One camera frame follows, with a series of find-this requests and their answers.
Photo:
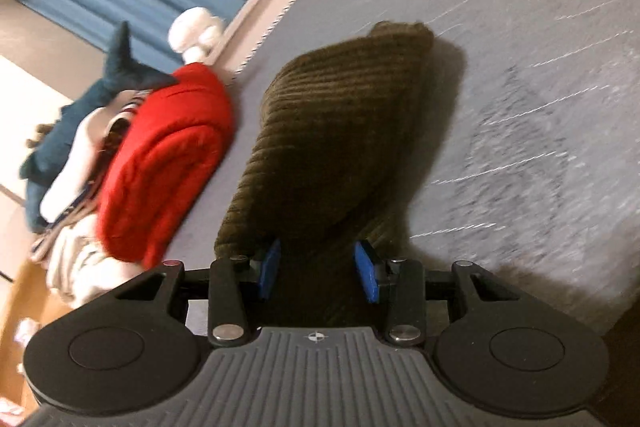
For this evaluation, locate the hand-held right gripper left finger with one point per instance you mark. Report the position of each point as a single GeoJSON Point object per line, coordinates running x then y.
{"type": "Point", "coordinates": [270, 269]}

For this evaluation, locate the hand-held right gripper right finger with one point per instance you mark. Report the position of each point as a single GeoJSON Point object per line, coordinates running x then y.
{"type": "Point", "coordinates": [367, 272]}

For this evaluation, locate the red folded quilt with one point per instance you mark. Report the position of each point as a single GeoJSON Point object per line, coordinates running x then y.
{"type": "Point", "coordinates": [165, 157]}

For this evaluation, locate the white folded fleece blanket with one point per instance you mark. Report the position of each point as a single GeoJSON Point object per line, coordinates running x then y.
{"type": "Point", "coordinates": [80, 267]}

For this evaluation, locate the patterned folded cloth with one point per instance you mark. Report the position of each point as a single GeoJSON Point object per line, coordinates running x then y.
{"type": "Point", "coordinates": [127, 104]}

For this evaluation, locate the white pillow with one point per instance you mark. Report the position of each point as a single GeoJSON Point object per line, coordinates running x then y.
{"type": "Point", "coordinates": [75, 167]}

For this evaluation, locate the blue shark plush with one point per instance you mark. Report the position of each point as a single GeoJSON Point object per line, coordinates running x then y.
{"type": "Point", "coordinates": [55, 147]}

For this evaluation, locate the white mushroom plush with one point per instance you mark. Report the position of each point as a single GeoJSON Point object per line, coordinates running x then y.
{"type": "Point", "coordinates": [195, 32]}

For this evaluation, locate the small tan plush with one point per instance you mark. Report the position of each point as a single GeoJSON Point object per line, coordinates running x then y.
{"type": "Point", "coordinates": [40, 134]}

